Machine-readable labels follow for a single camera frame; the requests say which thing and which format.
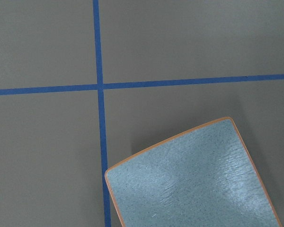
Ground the brown paper table cover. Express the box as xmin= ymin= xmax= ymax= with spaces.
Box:
xmin=0 ymin=0 xmax=284 ymax=227

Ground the grey square plate orange rim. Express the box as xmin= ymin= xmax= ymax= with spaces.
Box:
xmin=105 ymin=117 xmax=281 ymax=227

